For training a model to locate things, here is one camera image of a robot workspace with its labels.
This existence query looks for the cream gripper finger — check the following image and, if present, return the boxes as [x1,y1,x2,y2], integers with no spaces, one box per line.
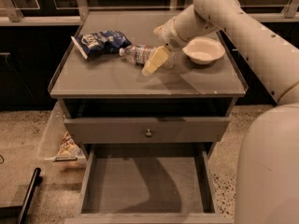
[142,46,170,76]

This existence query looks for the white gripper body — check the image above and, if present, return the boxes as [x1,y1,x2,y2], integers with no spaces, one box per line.
[153,15,189,51]

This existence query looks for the clear plastic water bottle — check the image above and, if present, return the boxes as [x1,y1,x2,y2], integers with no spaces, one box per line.
[118,44,176,69]

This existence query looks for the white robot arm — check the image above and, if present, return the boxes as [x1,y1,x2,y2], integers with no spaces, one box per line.
[143,0,299,224]

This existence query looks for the grey drawer cabinet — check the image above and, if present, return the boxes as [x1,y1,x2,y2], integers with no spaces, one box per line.
[47,10,249,224]

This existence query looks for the grey upper drawer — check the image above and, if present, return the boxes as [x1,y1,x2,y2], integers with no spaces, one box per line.
[64,117,230,144]

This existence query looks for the round metal drawer knob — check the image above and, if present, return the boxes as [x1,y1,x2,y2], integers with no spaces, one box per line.
[145,129,153,138]

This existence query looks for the open grey middle drawer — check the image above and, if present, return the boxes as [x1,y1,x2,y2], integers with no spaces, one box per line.
[64,144,233,224]

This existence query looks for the white bowl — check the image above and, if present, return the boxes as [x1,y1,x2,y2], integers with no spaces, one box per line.
[183,36,225,64]

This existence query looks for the blue chip bag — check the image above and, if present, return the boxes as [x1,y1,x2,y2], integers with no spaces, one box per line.
[71,30,131,59]

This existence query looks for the clear plastic storage bin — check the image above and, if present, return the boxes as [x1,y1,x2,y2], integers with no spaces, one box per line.
[36,103,87,170]

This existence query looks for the black bar on floor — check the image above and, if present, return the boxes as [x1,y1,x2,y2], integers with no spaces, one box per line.
[16,167,43,224]

